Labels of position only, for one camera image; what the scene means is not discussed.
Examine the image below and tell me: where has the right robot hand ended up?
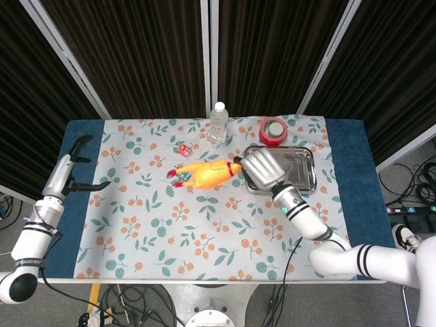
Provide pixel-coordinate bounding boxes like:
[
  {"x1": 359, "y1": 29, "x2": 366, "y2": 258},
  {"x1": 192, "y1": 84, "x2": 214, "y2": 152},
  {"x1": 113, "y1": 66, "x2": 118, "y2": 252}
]
[{"x1": 234, "y1": 148, "x2": 290, "y2": 190}]

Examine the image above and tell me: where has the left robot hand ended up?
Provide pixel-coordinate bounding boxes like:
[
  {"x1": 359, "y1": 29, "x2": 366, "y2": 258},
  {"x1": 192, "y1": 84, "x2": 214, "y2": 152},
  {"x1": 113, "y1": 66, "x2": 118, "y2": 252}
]
[{"x1": 42, "y1": 135, "x2": 112, "y2": 198}]

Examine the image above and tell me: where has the orange rubber chicken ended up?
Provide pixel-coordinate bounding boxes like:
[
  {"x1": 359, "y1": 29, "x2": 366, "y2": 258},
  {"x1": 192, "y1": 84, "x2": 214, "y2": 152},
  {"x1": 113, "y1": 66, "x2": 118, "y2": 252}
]
[{"x1": 166, "y1": 158, "x2": 245, "y2": 191}]

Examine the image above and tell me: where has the metal tray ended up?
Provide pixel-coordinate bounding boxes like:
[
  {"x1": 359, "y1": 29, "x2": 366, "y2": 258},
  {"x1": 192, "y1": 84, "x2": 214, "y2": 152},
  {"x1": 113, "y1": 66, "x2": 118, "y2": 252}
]
[{"x1": 243, "y1": 145, "x2": 318, "y2": 195}]

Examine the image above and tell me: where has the red tape roll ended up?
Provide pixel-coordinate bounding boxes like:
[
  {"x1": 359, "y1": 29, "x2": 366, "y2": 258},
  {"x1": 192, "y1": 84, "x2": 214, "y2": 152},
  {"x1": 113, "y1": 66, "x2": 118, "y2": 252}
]
[{"x1": 258, "y1": 116, "x2": 289, "y2": 148}]

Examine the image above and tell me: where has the clear plastic water bottle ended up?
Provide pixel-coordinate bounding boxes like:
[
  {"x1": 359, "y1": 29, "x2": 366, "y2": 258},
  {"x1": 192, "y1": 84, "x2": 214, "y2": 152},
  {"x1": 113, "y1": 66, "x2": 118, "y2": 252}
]
[{"x1": 209, "y1": 101, "x2": 228, "y2": 148}]

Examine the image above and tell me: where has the dark fabric partition panel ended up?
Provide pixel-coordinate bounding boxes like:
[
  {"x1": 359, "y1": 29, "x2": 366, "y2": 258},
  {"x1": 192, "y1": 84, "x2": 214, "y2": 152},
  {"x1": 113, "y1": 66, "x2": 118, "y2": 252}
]
[
  {"x1": 217, "y1": 0, "x2": 350, "y2": 117},
  {"x1": 40, "y1": 0, "x2": 207, "y2": 119},
  {"x1": 0, "y1": 0, "x2": 103, "y2": 202},
  {"x1": 302, "y1": 0, "x2": 436, "y2": 164}
]

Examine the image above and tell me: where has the floral tablecloth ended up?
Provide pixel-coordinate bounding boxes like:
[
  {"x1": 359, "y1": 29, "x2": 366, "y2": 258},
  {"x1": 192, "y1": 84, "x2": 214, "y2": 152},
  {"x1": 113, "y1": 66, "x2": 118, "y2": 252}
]
[{"x1": 73, "y1": 115, "x2": 358, "y2": 282}]

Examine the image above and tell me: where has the blue table cover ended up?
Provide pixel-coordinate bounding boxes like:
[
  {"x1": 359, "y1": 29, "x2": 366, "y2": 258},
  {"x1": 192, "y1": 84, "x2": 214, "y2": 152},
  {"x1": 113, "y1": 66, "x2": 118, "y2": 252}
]
[{"x1": 37, "y1": 118, "x2": 396, "y2": 283}]

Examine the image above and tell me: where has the yellow stick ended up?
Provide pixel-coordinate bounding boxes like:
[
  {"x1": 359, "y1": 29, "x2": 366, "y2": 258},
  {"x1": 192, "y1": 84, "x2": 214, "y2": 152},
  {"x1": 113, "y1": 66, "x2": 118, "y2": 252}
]
[{"x1": 87, "y1": 283, "x2": 102, "y2": 313}]

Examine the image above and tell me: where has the black power strip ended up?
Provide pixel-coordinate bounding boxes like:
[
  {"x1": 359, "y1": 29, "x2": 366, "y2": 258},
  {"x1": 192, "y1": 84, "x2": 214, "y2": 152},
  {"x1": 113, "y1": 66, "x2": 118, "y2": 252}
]
[{"x1": 386, "y1": 204, "x2": 436, "y2": 216}]

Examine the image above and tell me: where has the white and black shoe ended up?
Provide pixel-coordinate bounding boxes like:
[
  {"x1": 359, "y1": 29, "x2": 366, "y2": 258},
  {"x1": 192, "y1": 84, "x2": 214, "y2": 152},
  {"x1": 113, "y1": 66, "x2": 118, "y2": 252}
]
[{"x1": 390, "y1": 223, "x2": 424, "y2": 253}]

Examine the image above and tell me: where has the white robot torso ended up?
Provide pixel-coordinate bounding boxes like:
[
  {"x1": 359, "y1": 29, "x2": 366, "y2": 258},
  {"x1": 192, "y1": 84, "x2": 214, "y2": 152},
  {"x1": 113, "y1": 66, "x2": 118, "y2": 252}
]
[{"x1": 415, "y1": 234, "x2": 436, "y2": 327}]

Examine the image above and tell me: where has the black floor cable bundle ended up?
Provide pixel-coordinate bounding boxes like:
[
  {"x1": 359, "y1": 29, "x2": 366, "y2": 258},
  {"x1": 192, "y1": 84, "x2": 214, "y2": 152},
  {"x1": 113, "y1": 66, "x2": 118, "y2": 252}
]
[
  {"x1": 377, "y1": 159, "x2": 436, "y2": 208},
  {"x1": 0, "y1": 190, "x2": 23, "y2": 230},
  {"x1": 98, "y1": 284, "x2": 187, "y2": 327}
]

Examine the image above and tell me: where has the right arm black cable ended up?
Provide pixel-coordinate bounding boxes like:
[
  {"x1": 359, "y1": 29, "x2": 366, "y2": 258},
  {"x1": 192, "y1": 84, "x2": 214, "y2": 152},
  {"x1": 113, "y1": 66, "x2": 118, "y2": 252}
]
[{"x1": 279, "y1": 237, "x2": 305, "y2": 327}]

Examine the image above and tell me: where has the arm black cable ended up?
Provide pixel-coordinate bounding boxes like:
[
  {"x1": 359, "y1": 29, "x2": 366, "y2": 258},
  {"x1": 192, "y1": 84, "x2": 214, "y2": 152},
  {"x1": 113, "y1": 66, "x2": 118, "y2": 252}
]
[
  {"x1": 279, "y1": 237, "x2": 305, "y2": 327},
  {"x1": 37, "y1": 268, "x2": 115, "y2": 320}
]

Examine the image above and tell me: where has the white partition frame post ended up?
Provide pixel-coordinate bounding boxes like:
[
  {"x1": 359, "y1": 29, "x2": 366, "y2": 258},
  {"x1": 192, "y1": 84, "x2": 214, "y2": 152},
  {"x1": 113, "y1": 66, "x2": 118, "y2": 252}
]
[
  {"x1": 295, "y1": 0, "x2": 362, "y2": 115},
  {"x1": 200, "y1": 0, "x2": 219, "y2": 119},
  {"x1": 374, "y1": 123, "x2": 436, "y2": 173},
  {"x1": 18, "y1": 0, "x2": 112, "y2": 120}
]

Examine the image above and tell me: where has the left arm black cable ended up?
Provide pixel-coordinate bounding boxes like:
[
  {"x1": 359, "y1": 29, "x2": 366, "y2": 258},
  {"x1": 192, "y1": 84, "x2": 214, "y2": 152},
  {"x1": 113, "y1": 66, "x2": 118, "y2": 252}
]
[{"x1": 37, "y1": 268, "x2": 115, "y2": 320}]

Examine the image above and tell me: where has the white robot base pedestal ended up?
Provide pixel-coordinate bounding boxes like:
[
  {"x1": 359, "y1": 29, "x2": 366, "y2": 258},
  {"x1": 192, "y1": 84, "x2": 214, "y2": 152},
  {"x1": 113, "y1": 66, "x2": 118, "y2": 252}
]
[{"x1": 163, "y1": 282, "x2": 260, "y2": 327}]

